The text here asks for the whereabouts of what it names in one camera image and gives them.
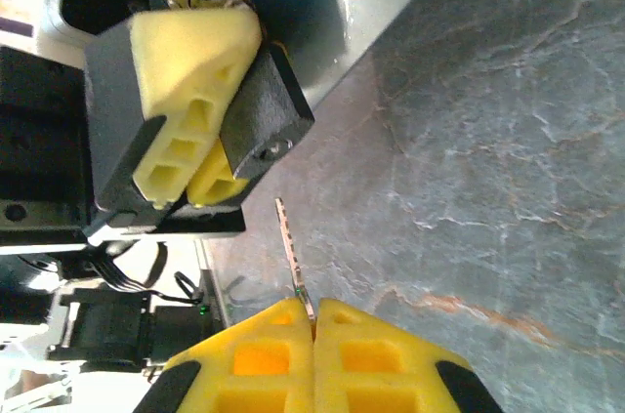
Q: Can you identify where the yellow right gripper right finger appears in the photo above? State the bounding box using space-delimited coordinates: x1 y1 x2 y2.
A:
312 297 504 413

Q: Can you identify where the small silver key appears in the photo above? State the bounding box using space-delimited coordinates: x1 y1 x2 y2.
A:
273 196 319 325

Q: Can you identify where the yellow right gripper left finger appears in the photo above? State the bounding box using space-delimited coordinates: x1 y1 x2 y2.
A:
131 296 317 413

